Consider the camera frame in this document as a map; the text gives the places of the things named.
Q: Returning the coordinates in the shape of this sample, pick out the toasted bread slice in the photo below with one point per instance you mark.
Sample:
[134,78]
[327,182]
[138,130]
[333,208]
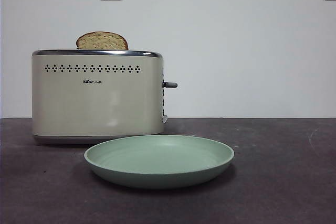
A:
[102,41]

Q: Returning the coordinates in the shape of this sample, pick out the cream two-slot toaster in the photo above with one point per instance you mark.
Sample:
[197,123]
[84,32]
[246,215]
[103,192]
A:
[97,103]

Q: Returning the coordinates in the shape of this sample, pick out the grey toaster lever knob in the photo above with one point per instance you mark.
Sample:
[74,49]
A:
[172,85]

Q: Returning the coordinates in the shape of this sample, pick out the pale green round plate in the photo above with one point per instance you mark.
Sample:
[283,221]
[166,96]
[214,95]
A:
[157,174]

